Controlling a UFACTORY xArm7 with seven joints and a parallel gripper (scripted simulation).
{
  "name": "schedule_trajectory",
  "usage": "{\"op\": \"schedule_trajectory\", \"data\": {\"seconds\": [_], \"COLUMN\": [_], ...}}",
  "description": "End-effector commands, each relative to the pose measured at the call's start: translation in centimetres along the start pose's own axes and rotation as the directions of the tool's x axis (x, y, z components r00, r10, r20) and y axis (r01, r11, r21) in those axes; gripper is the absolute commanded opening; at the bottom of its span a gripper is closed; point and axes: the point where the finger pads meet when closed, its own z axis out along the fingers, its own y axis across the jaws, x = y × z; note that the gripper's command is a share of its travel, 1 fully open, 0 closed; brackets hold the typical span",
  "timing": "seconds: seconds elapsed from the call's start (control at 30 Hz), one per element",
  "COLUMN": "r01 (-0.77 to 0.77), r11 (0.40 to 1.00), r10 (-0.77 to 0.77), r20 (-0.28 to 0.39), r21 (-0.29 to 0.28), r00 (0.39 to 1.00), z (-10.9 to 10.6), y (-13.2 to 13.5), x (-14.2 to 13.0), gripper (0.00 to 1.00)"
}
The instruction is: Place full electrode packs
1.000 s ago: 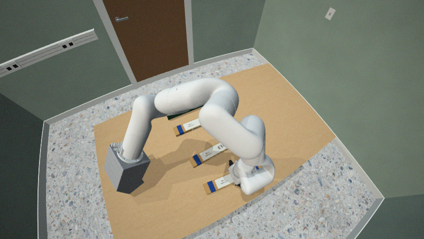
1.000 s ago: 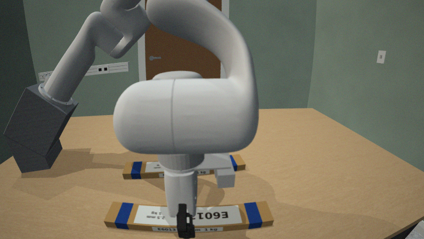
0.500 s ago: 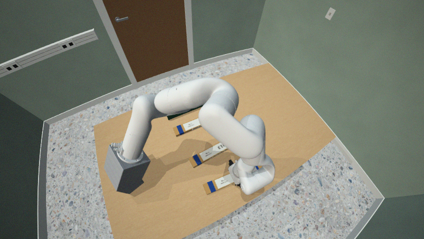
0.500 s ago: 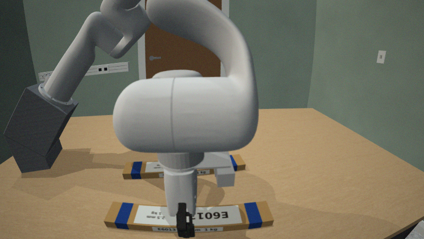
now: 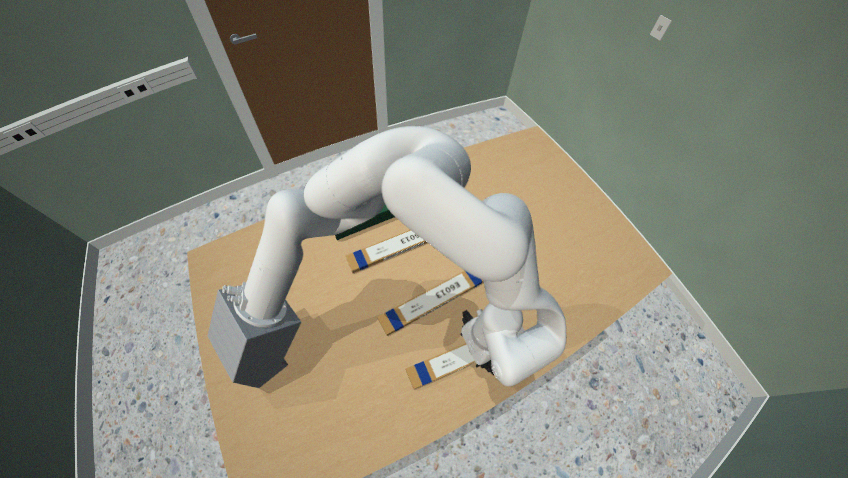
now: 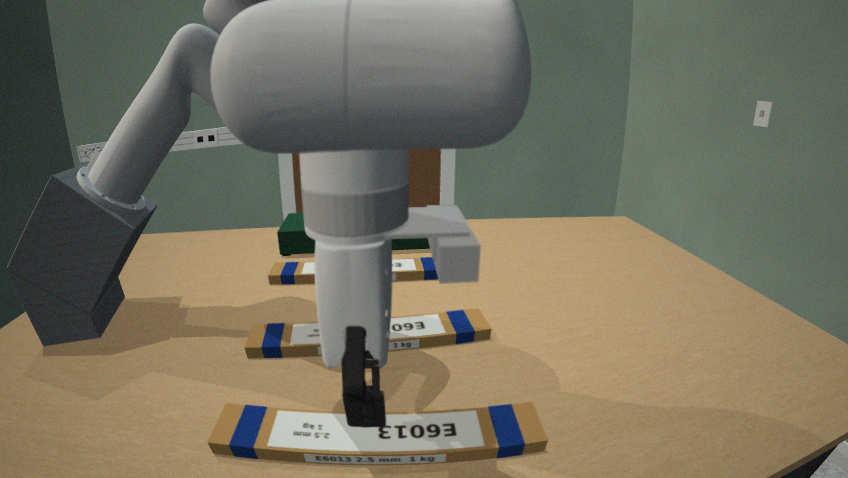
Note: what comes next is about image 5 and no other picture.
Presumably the dark green low platform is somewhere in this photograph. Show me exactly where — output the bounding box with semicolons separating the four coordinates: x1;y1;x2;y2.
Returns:
335;205;395;240

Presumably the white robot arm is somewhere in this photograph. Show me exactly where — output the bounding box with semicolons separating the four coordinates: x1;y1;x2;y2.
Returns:
222;126;566;386

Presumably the cardboard welding electrode pack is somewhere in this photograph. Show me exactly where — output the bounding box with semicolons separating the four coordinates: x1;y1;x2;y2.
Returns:
377;270;484;336

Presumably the tan welding electrode pack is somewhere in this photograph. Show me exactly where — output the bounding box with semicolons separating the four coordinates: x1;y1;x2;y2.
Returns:
346;230;427;273

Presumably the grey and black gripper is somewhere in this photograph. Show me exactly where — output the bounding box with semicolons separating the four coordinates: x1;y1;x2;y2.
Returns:
461;310;494;375

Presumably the tan cardboard pack with blue bands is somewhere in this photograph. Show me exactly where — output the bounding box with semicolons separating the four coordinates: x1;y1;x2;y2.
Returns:
405;343;475;389

